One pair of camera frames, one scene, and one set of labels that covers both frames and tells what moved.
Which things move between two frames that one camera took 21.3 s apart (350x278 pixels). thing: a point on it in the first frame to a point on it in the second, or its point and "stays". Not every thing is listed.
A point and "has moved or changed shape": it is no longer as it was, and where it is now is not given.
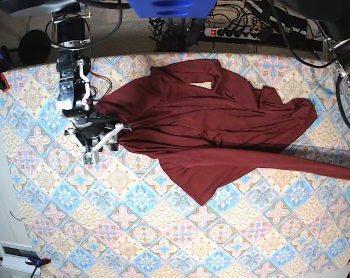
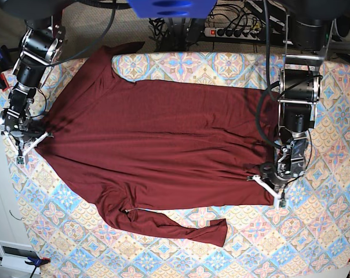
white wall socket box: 15,255 stays
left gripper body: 88,125 to 15,119
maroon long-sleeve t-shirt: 204,125 has moved or changed shape
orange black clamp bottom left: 37,262 stays
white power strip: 232,33 stays
